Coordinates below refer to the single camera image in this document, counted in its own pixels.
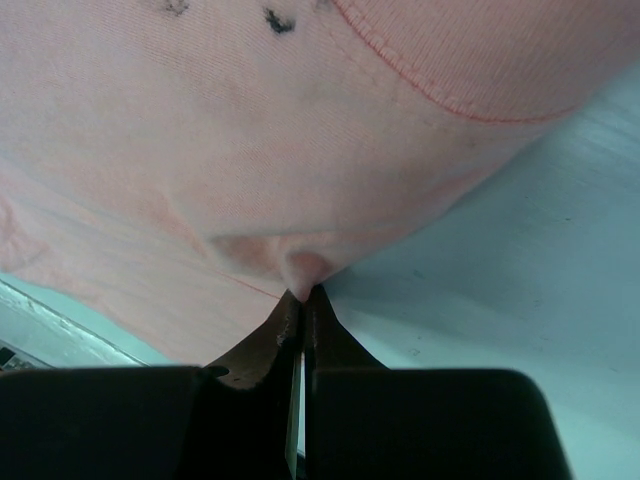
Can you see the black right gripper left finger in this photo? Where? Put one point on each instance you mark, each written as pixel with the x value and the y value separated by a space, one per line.
pixel 249 404

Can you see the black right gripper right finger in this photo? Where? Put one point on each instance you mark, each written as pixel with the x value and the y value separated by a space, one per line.
pixel 347 406

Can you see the pink t shirt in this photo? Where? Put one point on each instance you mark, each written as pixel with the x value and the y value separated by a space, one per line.
pixel 176 165

